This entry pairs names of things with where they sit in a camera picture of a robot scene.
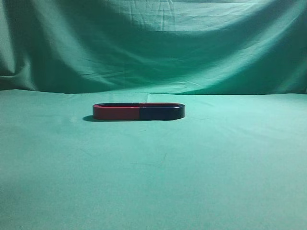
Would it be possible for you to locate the blue-red horseshoe magnet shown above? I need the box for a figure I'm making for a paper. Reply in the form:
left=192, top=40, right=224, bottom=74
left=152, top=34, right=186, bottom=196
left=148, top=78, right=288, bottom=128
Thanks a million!
left=139, top=103, right=185, bottom=120

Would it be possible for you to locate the left red-blue horseshoe magnet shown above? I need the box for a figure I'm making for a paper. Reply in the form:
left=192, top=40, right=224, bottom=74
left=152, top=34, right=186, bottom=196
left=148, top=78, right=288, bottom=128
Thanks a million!
left=93, top=103, right=140, bottom=120

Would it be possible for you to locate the green cloth backdrop and cover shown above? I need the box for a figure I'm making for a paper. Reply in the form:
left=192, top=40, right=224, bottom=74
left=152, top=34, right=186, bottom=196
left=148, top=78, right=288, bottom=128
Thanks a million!
left=0, top=0, right=307, bottom=230

